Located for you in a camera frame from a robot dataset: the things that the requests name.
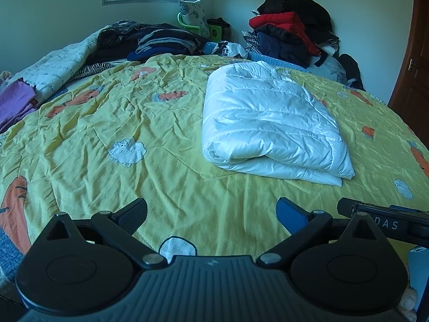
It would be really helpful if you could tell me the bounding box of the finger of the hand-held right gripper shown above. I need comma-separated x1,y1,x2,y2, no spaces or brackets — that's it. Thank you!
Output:
337,197,357,218

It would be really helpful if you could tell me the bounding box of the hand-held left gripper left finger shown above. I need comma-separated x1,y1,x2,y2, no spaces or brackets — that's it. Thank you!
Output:
45,198,168,270

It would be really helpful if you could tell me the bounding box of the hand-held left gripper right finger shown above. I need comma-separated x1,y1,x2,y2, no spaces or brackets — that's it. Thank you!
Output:
256,197,386,270

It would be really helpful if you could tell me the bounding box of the white puffer jacket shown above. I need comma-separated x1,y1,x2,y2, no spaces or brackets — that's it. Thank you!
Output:
201,61,356,187

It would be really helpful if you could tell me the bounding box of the person's right hand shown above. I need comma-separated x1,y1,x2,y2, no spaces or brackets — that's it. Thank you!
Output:
398,288,419,322

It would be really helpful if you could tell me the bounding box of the yellow printed blanket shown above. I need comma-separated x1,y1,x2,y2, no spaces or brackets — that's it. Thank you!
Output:
0,54,429,262

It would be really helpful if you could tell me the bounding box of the blue patterned sheet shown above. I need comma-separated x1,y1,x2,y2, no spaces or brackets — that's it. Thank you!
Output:
0,228,31,284

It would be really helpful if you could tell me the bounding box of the black backpack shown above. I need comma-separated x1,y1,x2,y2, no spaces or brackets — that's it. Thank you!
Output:
338,54,366,91

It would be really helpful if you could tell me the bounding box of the grey bag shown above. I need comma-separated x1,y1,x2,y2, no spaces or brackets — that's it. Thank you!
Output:
306,55,347,83

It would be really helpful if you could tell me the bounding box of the zebra striped cloth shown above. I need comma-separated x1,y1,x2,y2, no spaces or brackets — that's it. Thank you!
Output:
72,61,118,80

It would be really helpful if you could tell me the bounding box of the purple cloth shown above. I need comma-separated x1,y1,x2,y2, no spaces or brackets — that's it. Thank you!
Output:
0,77,37,131

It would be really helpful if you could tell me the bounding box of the white printed quilt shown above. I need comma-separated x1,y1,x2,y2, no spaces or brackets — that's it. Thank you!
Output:
13,25,111,106

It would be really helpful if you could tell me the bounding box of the navy jacket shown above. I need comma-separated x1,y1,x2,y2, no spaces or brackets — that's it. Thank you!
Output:
253,27,312,68

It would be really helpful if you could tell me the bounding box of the dark striped sweater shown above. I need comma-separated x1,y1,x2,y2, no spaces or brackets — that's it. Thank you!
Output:
127,23,208,63

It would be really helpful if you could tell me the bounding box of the white plastic bag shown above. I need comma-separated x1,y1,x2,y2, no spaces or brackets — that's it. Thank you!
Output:
204,40,249,57

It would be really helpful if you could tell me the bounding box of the black patterned garment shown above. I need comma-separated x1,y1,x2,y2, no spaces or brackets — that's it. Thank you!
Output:
95,21,148,64

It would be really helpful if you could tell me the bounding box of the checked cloth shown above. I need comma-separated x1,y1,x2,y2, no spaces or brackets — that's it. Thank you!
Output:
242,30,260,52

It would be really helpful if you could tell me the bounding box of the red jacket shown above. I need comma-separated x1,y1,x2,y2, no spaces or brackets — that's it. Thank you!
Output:
249,12,321,56

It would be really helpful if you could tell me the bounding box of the green plastic chair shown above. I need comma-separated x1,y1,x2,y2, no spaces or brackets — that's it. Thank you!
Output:
177,13,202,36

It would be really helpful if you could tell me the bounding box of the brown wooden door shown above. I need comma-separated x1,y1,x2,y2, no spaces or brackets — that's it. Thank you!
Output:
388,0,429,119

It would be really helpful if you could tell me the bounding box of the green and black box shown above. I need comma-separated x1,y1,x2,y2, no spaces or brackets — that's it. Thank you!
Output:
207,17,232,41

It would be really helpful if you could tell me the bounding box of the printed pillow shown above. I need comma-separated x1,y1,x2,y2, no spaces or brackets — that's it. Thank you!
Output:
179,0,206,36

